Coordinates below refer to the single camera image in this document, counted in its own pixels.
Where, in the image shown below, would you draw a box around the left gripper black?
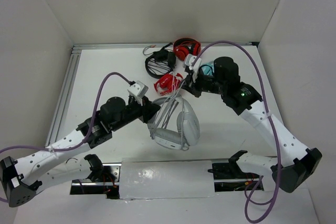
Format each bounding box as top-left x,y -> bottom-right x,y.
110,96 -> 161,132

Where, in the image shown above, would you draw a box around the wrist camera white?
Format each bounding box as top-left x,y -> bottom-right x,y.
183,54 -> 202,82
127,81 -> 149,106

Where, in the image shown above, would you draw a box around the red black headphones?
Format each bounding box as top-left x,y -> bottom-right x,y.
173,38 -> 201,61

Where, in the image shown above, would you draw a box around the white taped cover plate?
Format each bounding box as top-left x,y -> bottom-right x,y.
119,161 -> 215,200

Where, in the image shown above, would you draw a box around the red white headphones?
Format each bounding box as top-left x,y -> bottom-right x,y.
154,72 -> 183,96

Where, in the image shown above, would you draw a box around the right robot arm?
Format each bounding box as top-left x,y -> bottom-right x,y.
183,55 -> 322,193

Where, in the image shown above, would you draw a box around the white grey headphones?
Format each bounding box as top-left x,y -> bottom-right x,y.
147,96 -> 200,151

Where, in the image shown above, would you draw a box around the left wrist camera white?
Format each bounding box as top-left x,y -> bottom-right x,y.
127,81 -> 149,106

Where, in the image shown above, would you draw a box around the teal headphones blue cable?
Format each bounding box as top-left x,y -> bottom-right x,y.
200,61 -> 216,77

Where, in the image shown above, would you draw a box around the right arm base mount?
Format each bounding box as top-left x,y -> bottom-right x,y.
208,159 -> 259,193

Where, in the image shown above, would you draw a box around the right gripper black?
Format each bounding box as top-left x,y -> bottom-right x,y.
178,66 -> 227,97

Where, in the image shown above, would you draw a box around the aluminium frame rail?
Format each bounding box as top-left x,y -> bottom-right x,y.
46,44 -> 262,162

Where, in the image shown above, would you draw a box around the black headset with cable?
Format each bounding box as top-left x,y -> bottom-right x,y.
142,42 -> 176,79

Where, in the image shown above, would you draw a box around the grey headphone cable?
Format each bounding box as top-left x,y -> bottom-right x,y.
148,71 -> 192,152

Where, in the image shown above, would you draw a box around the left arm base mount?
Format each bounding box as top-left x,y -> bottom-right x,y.
70,163 -> 121,199

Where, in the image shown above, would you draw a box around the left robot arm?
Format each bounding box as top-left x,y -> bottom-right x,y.
1,96 -> 160,208

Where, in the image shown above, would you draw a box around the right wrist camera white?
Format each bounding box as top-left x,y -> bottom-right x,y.
183,54 -> 202,82

